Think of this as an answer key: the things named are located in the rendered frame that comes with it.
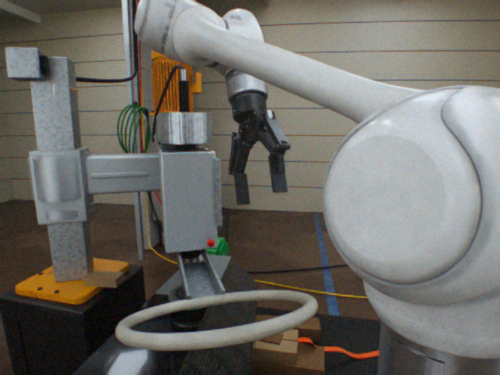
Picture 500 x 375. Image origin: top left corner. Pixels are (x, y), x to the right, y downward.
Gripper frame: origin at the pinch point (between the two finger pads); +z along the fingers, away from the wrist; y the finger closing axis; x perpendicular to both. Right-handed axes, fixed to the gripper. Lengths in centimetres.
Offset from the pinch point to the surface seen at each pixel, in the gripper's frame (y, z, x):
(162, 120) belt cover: 60, -41, 0
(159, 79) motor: 109, -88, -15
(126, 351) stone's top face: 79, 44, 15
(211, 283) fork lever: 57, 22, -13
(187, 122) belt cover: 53, -38, -7
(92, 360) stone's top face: 80, 45, 26
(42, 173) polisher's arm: 138, -39, 43
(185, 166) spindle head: 62, -23, -9
